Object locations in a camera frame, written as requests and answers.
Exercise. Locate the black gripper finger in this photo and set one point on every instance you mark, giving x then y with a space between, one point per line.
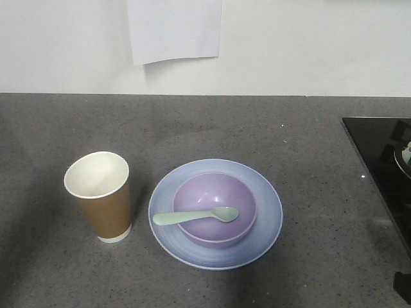
402 285

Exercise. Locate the pale green plastic spoon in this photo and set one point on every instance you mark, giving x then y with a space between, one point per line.
221 213

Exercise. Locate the brown paper cup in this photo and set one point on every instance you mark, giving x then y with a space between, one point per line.
99 184

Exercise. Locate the light blue plate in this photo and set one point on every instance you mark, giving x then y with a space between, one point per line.
262 235

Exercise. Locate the steel gas burner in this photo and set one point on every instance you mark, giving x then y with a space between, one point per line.
400 152

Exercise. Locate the black induction cooktop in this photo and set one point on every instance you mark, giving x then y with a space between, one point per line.
370 135

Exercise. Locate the white paper sheet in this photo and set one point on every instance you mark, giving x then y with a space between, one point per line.
170 30

